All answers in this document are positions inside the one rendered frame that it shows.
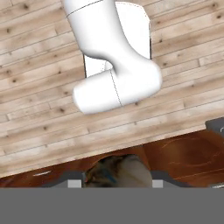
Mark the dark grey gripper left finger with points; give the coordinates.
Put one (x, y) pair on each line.
(73, 176)

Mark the beige mottled round object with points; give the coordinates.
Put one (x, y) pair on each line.
(128, 172)

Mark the dark grey appliance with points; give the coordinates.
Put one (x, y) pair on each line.
(215, 126)

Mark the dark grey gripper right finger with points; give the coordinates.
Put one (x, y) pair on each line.
(161, 175)

